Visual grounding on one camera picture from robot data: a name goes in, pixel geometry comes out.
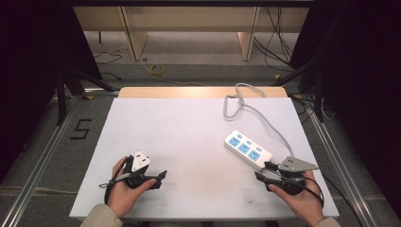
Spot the white table board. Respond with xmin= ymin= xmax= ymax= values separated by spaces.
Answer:
xmin=68 ymin=96 xmax=340 ymax=220

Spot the wooden table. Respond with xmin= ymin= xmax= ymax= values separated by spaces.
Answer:
xmin=117 ymin=86 xmax=288 ymax=99

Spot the person's right hand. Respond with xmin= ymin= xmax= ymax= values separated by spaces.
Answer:
xmin=268 ymin=169 xmax=325 ymax=227

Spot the thin black floor cable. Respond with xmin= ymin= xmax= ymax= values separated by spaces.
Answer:
xmin=93 ymin=46 xmax=124 ymax=81

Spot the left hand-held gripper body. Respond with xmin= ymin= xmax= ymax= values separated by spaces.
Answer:
xmin=123 ymin=149 xmax=160 ymax=190

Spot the aluminium floor rail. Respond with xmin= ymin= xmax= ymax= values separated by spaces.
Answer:
xmin=0 ymin=88 xmax=120 ymax=227
xmin=291 ymin=94 xmax=381 ymax=227

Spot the white floor cable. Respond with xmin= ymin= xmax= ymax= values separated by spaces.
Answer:
xmin=139 ymin=59 xmax=210 ymax=88

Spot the wooden bench frame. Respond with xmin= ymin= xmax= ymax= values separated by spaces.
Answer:
xmin=72 ymin=6 xmax=312 ymax=62

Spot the yellow tape roll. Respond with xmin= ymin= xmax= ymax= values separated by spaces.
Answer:
xmin=148 ymin=63 xmax=166 ymax=77

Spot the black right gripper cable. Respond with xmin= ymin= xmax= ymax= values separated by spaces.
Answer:
xmin=296 ymin=172 xmax=365 ymax=227

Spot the grey power strip cable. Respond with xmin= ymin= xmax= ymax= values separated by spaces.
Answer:
xmin=222 ymin=82 xmax=296 ymax=159

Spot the bundle of black cables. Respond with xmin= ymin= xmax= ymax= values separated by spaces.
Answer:
xmin=253 ymin=6 xmax=295 ymax=69

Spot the person's left hand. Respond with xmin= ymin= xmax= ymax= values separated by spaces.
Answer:
xmin=107 ymin=155 xmax=157 ymax=219

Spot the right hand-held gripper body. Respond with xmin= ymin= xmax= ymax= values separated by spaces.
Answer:
xmin=275 ymin=156 xmax=320 ymax=196

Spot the white power strip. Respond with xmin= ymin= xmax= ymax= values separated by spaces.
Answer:
xmin=223 ymin=130 xmax=274 ymax=171

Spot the black curtain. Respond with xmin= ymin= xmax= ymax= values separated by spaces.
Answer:
xmin=0 ymin=0 xmax=104 ymax=185
xmin=288 ymin=0 xmax=401 ymax=221

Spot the black stand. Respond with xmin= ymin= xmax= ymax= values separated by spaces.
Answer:
xmin=271 ymin=58 xmax=326 ymax=124
xmin=54 ymin=66 xmax=117 ymax=127

